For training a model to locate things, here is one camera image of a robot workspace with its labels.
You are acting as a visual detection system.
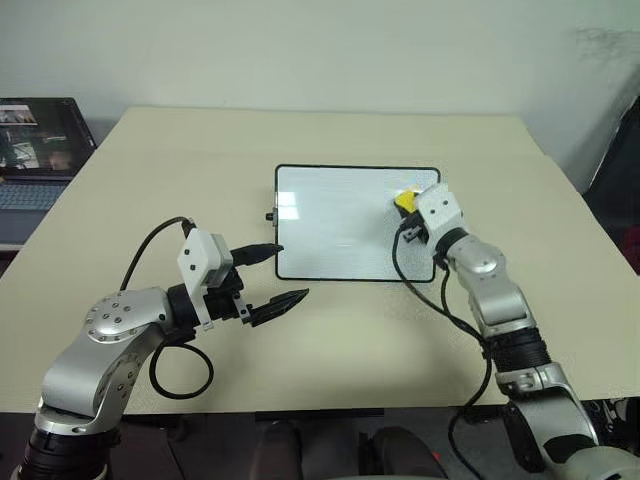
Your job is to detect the open dark laptop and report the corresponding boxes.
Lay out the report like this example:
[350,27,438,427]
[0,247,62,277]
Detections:
[0,97,96,246]

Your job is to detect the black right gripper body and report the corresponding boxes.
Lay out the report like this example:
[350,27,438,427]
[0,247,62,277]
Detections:
[399,212,432,247]

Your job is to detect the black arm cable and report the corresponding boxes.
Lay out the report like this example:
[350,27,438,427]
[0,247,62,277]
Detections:
[391,222,494,480]
[121,216,215,400]

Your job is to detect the dark rounded shape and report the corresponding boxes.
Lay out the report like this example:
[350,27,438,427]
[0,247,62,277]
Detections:
[372,427,449,480]

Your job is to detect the black object with white print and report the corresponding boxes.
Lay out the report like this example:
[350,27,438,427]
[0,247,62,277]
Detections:
[589,397,632,427]

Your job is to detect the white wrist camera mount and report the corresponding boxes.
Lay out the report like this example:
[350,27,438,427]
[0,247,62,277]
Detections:
[177,228,235,337]
[416,183,464,247]

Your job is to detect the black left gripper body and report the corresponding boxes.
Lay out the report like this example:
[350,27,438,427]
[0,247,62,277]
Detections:
[204,271,252,325]

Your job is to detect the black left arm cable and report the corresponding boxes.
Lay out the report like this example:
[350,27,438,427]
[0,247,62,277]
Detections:
[121,216,215,400]

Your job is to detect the small black-framed whiteboard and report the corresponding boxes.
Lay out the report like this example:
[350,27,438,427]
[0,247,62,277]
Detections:
[264,164,442,284]

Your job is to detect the large black object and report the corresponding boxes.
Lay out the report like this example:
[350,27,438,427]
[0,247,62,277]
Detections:
[582,94,640,276]

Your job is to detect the yellow eraser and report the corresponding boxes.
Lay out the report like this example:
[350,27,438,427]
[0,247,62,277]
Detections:
[393,188,419,214]

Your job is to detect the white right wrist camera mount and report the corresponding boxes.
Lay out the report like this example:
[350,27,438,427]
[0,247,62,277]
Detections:
[416,183,464,247]

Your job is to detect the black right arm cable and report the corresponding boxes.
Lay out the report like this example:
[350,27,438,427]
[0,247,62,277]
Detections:
[391,222,494,480]

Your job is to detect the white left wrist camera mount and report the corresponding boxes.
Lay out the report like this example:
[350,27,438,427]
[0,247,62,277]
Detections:
[177,228,235,337]

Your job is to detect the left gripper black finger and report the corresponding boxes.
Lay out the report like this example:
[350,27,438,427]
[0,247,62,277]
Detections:
[229,243,286,268]
[247,288,310,329]

